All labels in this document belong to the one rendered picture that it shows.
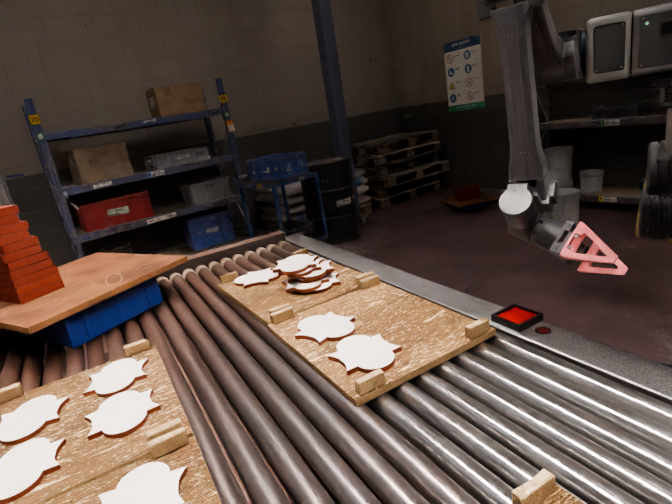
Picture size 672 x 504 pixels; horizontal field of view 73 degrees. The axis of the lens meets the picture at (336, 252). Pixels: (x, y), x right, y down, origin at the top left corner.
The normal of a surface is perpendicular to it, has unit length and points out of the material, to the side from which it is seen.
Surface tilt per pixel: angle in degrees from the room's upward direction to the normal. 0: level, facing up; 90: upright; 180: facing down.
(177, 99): 88
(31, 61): 90
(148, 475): 0
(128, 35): 90
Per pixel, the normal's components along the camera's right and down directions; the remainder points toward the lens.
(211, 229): 0.53, 0.18
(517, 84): -0.52, 0.44
